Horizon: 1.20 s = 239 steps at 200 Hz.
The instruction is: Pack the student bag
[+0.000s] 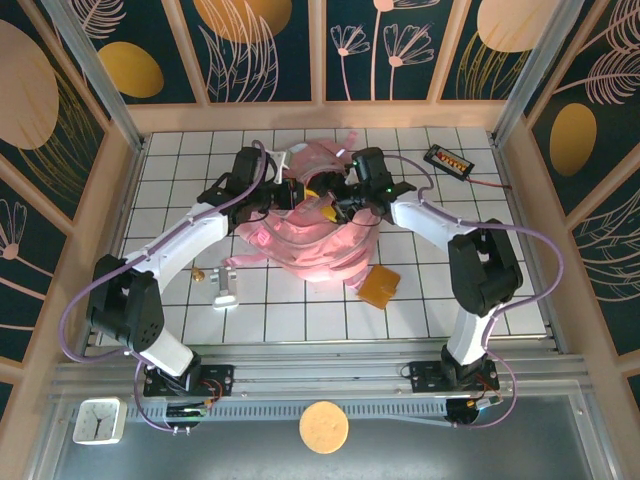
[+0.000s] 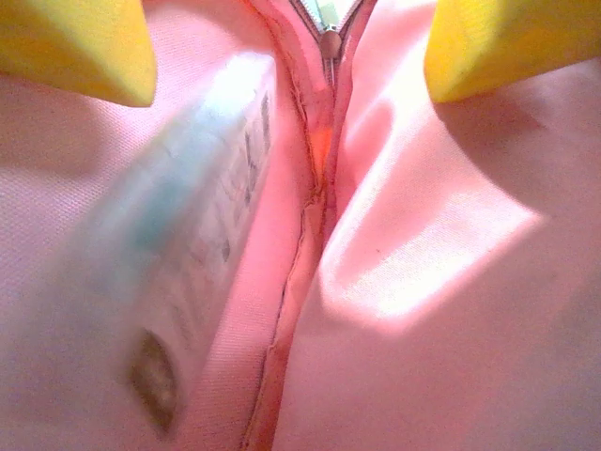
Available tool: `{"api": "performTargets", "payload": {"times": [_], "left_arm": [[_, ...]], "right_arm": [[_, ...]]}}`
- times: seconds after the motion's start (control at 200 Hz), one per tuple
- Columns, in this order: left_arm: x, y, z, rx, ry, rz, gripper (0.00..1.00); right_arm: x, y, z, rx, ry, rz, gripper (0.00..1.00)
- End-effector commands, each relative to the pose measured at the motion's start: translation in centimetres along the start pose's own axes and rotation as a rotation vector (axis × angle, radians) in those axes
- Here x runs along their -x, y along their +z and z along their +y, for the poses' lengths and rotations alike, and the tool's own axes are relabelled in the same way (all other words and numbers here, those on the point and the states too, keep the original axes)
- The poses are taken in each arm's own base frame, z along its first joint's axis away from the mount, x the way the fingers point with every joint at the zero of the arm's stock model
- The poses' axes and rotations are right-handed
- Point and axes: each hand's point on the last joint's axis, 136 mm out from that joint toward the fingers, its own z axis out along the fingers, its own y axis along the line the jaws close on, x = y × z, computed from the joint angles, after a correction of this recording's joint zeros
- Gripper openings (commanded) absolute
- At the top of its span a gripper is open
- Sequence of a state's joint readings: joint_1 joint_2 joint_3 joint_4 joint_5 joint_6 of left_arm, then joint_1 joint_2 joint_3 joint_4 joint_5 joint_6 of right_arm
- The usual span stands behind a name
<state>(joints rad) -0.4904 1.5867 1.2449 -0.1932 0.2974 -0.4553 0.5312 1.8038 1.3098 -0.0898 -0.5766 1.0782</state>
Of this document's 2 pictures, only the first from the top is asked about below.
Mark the pink school backpack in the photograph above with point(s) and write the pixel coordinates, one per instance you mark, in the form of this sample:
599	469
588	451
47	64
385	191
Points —
310	245

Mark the yellow sponge block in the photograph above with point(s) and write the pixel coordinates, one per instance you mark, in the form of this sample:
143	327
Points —
378	287

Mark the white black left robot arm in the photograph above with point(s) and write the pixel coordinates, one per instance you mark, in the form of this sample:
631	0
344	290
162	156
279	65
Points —
185	235

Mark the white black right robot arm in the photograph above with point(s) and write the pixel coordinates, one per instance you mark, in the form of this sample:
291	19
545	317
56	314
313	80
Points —
425	220

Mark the black charger with yellow plugs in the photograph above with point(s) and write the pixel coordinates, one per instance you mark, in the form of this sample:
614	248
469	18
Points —
451	161

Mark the small brass knob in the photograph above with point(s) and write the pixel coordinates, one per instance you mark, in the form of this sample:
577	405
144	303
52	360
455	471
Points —
199	274

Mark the round cork disc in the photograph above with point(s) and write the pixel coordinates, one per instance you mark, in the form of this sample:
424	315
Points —
323	427

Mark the black round wiring port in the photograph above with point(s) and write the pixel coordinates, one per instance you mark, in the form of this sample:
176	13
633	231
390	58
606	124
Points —
470	412
187	415

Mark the white square alarm clock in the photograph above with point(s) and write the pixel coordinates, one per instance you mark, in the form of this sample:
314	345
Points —
99	421

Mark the silver metal bracket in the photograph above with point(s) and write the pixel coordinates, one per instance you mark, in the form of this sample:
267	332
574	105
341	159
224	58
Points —
225	285

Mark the aluminium mounting rail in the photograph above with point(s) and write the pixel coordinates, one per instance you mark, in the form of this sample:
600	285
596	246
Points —
325	372

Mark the aluminium frame post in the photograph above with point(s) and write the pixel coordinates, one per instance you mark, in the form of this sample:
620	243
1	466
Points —
95	80
540	65

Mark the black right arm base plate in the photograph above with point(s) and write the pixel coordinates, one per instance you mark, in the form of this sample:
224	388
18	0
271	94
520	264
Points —
425	375

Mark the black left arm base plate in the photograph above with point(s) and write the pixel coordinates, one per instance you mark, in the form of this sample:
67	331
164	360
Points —
220	380

